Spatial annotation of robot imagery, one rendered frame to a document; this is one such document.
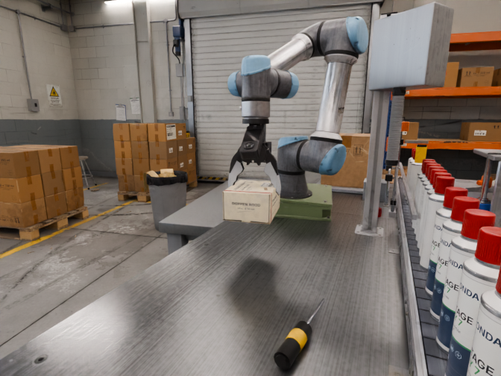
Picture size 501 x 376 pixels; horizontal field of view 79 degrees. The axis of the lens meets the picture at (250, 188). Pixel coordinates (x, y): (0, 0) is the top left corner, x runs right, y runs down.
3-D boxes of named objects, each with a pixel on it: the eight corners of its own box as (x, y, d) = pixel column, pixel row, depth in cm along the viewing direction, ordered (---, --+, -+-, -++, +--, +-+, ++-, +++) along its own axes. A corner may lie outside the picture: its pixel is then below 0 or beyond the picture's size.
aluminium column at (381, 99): (376, 233, 101) (397, 11, 86) (361, 232, 103) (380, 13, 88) (376, 230, 105) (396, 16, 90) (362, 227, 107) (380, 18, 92)
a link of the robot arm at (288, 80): (272, 72, 93) (247, 67, 86) (303, 71, 86) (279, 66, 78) (270, 98, 95) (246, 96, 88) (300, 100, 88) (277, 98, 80)
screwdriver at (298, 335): (289, 375, 45) (290, 358, 45) (271, 366, 47) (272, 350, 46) (331, 306, 62) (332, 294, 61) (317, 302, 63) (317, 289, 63)
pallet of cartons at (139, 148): (168, 204, 442) (163, 123, 417) (116, 201, 459) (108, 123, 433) (198, 186, 557) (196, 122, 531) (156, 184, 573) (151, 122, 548)
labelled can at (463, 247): (483, 366, 40) (512, 220, 36) (438, 354, 43) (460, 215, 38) (473, 341, 45) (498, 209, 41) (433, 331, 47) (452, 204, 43)
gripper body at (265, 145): (272, 162, 87) (273, 118, 84) (266, 166, 79) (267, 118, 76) (246, 161, 89) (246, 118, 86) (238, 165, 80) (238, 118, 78)
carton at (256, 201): (270, 224, 75) (270, 195, 73) (223, 220, 78) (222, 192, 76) (279, 206, 90) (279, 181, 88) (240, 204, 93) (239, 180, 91)
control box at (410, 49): (424, 85, 76) (435, 1, 72) (367, 90, 90) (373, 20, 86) (446, 87, 81) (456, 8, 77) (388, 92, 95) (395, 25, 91)
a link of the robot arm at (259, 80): (279, 57, 78) (257, 51, 72) (278, 101, 80) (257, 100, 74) (256, 61, 83) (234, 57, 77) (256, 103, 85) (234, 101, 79)
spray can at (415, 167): (422, 207, 114) (429, 152, 109) (406, 205, 116) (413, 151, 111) (420, 204, 118) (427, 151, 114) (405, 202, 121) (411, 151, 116)
